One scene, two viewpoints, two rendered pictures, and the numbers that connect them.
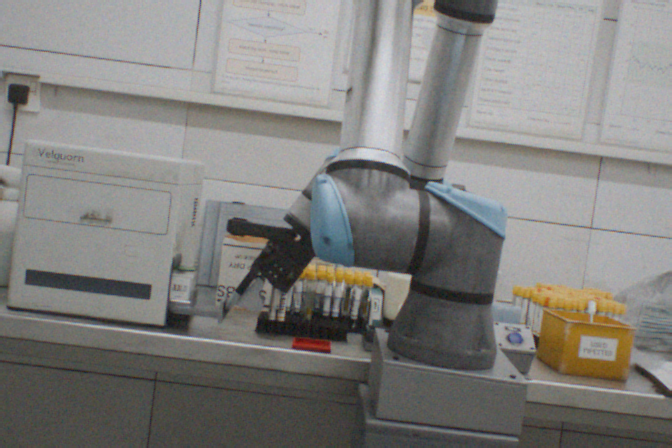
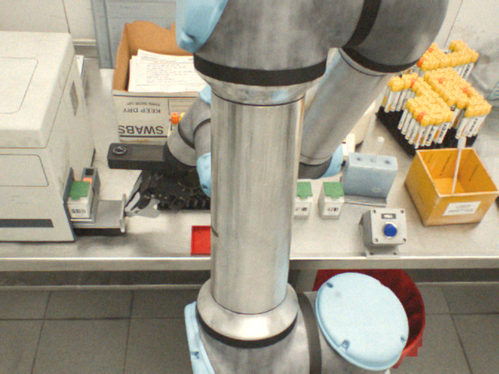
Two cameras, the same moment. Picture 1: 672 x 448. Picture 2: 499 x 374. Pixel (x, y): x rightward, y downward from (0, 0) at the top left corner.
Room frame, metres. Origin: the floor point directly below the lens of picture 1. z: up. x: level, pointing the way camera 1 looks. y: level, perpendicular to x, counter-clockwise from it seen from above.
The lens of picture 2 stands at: (0.86, 0.01, 1.71)
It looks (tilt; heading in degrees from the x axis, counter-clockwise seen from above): 47 degrees down; 355
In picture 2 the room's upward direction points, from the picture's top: 5 degrees clockwise
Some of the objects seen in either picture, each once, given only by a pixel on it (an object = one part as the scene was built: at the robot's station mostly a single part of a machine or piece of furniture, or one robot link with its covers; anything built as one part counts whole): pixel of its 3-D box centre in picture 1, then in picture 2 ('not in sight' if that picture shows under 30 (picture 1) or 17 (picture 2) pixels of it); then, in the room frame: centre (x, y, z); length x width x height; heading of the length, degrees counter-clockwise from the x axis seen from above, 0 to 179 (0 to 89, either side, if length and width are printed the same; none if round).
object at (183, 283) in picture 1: (182, 286); (81, 202); (1.51, 0.26, 0.95); 0.05 x 0.04 x 0.06; 1
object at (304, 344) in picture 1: (311, 345); (208, 240); (1.48, 0.02, 0.88); 0.07 x 0.07 x 0.01; 1
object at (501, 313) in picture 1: (491, 329); (367, 177); (1.62, -0.32, 0.92); 0.10 x 0.07 x 0.10; 83
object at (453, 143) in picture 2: not in sight; (443, 120); (1.86, -0.57, 0.89); 0.17 x 0.09 x 0.02; 18
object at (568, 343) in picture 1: (584, 343); (448, 186); (1.60, -0.49, 0.93); 0.13 x 0.13 x 0.10; 6
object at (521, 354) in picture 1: (507, 346); (382, 220); (1.51, -0.33, 0.92); 0.13 x 0.07 x 0.08; 1
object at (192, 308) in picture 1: (168, 299); (71, 210); (1.51, 0.28, 0.92); 0.21 x 0.07 x 0.05; 91
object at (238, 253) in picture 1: (278, 271); (171, 79); (1.91, 0.12, 0.95); 0.29 x 0.25 x 0.15; 1
